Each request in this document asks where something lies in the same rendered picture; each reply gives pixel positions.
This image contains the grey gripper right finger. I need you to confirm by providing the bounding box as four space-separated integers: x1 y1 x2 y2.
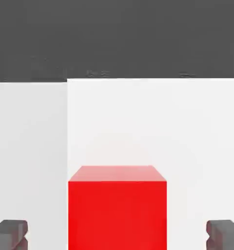
206 219 234 250

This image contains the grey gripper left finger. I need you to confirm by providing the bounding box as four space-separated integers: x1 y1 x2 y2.
0 219 29 250

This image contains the small red cube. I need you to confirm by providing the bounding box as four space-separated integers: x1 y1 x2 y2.
68 165 168 250

